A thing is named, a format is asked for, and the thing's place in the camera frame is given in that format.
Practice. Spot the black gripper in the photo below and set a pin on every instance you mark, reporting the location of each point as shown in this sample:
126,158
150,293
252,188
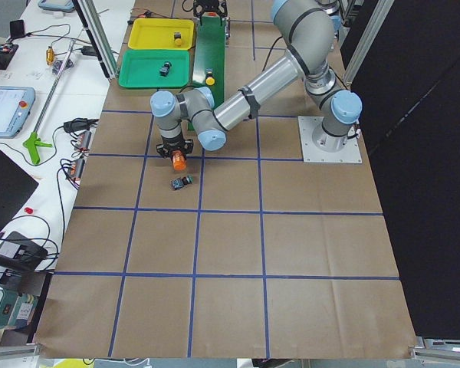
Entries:
174,145
211,6

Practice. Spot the orange cylinder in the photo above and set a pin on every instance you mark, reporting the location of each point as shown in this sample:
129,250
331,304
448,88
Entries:
178,160

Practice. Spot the green button with blue base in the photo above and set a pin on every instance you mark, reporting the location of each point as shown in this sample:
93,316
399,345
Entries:
181,182

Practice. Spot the yellow push button spare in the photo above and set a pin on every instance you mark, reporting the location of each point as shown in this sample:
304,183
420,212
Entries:
209,78

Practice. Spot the green push button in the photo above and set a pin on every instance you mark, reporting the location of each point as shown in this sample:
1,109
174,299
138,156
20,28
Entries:
164,70

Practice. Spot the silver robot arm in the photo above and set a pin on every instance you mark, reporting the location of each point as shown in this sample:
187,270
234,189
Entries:
308,32

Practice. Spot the green conveyor belt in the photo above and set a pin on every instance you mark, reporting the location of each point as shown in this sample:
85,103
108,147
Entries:
210,54

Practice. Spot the yellow plastic tray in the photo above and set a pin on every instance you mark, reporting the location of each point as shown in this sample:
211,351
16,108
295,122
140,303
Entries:
157,33

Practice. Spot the green plastic tray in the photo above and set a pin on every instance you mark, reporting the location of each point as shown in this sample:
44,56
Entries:
140,69

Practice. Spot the black power adapter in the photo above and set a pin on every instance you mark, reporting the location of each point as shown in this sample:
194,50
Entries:
88,51

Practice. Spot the green grabber tool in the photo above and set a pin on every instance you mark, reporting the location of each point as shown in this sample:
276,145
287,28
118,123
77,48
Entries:
31,145

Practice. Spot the teach pendant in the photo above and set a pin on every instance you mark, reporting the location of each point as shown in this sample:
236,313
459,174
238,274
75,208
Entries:
15,106

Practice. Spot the aluminium frame post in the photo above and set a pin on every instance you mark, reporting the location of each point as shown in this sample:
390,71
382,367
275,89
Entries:
90,20

